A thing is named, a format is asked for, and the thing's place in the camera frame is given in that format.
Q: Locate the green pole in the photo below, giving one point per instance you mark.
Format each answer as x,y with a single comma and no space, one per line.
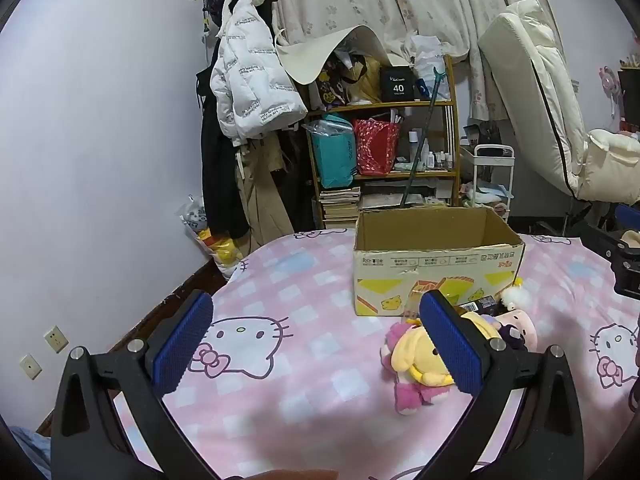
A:
422,135

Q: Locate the black coat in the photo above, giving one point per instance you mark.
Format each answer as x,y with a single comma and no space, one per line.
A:
220,180

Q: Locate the stack of books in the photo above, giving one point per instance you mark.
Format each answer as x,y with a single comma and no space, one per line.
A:
340,207

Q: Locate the cream quilt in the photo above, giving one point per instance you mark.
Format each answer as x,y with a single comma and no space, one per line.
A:
610,160

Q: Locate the clear plastic bag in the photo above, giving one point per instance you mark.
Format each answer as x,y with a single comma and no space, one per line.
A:
412,305

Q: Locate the beige wall socket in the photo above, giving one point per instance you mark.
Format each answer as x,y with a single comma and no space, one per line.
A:
56,340
31,367

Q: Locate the red gift bag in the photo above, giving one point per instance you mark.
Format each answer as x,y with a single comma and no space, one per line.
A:
375,147

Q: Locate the black and yellow printed bag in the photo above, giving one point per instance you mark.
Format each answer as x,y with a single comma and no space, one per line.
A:
345,82

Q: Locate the white cart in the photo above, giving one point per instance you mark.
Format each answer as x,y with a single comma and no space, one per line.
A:
492,152

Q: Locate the wooden bed frame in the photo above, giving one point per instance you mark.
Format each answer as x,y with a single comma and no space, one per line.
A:
165,300

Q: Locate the beige trousers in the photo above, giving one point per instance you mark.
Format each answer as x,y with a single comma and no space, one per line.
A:
260,195

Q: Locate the group of small bottles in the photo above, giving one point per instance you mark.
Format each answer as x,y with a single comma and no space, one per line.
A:
435,157

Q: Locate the white fluffy plush toy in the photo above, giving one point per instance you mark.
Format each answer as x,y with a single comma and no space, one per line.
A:
515,296

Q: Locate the white puffer jacket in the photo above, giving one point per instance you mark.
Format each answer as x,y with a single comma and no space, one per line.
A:
250,75

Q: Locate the cream curled mat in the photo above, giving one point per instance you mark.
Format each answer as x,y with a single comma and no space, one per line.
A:
310,57

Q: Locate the white plastic bag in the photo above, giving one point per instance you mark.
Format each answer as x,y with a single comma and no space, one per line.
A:
425,60

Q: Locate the person's left hand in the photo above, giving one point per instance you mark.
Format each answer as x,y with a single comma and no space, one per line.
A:
295,475

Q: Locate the pile of papers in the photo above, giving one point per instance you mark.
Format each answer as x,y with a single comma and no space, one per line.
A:
400,197

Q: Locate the pink and yellow plush bear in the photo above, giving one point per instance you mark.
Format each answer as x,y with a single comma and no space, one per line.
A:
415,360

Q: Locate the plastic bag with yellow toys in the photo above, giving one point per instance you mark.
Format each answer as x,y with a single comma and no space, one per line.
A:
220,250

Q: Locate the blue cloth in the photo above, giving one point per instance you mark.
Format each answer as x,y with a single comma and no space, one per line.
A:
22,450

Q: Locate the floral curtain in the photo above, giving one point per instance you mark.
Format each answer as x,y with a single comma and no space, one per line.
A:
400,0

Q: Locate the printed cardboard box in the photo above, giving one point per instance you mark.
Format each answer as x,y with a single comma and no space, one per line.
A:
430,255

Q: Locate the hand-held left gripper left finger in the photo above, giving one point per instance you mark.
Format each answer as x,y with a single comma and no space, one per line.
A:
182,345

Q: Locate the pink printed bedsheet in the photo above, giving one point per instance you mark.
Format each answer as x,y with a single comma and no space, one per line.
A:
310,360

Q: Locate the pink-headed plush doll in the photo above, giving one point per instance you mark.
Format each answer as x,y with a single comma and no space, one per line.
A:
517,327

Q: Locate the white folded mattress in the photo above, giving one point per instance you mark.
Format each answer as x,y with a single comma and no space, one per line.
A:
525,75

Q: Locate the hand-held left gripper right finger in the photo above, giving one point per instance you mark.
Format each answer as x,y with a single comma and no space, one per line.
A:
450,345

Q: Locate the black tissue pack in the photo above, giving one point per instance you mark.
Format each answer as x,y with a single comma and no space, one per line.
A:
477,306

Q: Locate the wooden shelf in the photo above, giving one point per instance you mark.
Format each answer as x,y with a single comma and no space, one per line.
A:
380,106

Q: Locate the teal bag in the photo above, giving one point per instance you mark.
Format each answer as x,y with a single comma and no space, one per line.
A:
335,155

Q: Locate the pink small fan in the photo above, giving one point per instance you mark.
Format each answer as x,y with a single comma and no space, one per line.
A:
611,82

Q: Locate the black box with white print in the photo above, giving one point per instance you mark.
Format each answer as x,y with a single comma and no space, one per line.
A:
397,85

